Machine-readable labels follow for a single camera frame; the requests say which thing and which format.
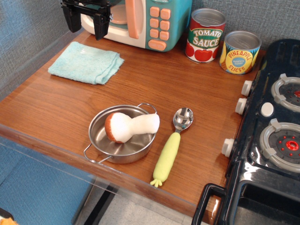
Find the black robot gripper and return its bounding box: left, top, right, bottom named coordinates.
left=61, top=0, right=112, bottom=40

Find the red and white plush mushroom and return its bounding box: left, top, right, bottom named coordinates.
left=105, top=112, right=160, bottom=143

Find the small steel pan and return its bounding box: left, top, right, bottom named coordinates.
left=88, top=103, right=160, bottom=164

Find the light blue folded towel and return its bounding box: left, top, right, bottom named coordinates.
left=48, top=42, right=124, bottom=85

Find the teal toy microwave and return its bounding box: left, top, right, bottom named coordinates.
left=79, top=0, right=193, bottom=53

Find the tomato sauce can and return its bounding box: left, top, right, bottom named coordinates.
left=185, top=8, right=226, bottom=63

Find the pineapple slices can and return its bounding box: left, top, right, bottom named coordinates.
left=219, top=30, right=262, bottom=75

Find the orange object at corner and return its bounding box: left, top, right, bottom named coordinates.
left=0, top=208, right=18, bottom=225

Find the black toy stove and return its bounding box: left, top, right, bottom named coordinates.
left=192, top=39, right=300, bottom=225

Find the spoon with green handle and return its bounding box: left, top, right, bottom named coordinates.
left=150, top=107, right=194, bottom=188

